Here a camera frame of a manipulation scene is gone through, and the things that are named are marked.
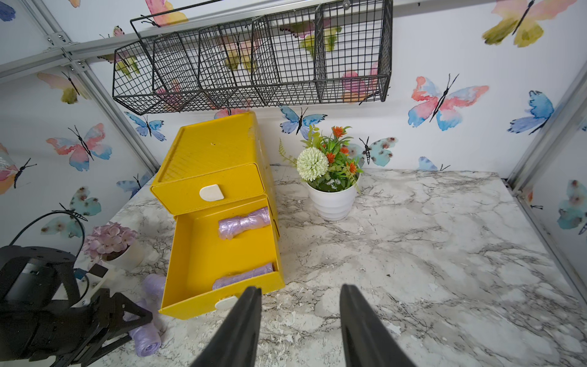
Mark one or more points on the green plant in white pot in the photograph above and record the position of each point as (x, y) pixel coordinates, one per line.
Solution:
(332, 176)

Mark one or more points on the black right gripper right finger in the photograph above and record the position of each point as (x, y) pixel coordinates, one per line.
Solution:
(365, 339)

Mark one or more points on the yellow plastic drawer unit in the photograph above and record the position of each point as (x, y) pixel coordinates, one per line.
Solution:
(214, 171)

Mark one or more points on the pink flower in white pot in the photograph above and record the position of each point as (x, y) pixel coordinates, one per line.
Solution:
(114, 244)

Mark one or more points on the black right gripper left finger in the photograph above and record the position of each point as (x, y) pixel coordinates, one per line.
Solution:
(236, 341)

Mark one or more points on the purple trash bag roll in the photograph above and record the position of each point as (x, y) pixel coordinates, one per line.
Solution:
(231, 227)
(153, 285)
(146, 339)
(232, 279)

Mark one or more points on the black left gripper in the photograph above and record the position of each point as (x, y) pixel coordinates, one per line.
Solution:
(40, 316)

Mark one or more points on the black wire wall basket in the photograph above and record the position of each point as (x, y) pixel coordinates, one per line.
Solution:
(335, 52)

